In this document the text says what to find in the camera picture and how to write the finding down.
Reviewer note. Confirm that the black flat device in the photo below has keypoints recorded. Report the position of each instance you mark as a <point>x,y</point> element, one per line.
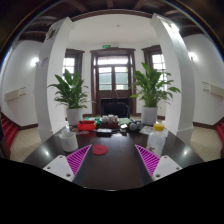
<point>104,132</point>

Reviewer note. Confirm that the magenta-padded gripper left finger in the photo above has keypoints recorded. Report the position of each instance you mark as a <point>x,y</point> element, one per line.
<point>78,160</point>

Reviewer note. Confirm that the green notebook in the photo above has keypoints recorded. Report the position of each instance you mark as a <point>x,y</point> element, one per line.
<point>125,121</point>

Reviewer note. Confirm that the flat round red coaster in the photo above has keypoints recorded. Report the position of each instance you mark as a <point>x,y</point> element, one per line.
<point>100,150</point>

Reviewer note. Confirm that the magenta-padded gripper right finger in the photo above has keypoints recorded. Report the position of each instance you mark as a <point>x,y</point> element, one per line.
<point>148,160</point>

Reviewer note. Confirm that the wooden tray with small jars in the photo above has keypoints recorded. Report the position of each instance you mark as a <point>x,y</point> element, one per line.
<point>110,122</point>

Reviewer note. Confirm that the brown-framed window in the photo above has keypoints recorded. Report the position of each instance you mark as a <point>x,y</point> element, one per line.
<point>69,63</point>
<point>156,60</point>

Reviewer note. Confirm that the black chair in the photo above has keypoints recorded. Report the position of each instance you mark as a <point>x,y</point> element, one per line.
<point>115,108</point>

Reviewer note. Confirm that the printed paper leaflet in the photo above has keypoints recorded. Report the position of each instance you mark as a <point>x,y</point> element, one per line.
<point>144,130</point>

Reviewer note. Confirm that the red plastic box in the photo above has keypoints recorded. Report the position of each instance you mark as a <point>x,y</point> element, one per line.
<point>86,126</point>

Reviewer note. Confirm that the grey twin-ball device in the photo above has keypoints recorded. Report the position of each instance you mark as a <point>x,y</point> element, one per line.
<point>134,126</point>

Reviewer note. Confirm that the clear bottle with yellow cap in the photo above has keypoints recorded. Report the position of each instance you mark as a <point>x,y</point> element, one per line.
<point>156,141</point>

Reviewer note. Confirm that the flat green box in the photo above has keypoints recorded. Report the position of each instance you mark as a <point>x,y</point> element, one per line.
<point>90,119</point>

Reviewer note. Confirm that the small grey pillar notice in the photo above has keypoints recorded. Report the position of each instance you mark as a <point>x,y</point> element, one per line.
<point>43,62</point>

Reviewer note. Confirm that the green exit sign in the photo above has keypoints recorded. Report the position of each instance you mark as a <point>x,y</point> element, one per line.
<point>106,46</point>

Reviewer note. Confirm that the white speckled cup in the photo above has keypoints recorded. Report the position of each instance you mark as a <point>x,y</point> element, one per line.
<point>68,141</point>

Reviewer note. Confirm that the brown wooden double door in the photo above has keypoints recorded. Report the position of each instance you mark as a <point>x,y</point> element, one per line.
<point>113,76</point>

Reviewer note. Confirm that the leafy plant in white pot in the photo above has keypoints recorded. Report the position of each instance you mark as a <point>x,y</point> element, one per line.
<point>74,115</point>
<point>149,115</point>

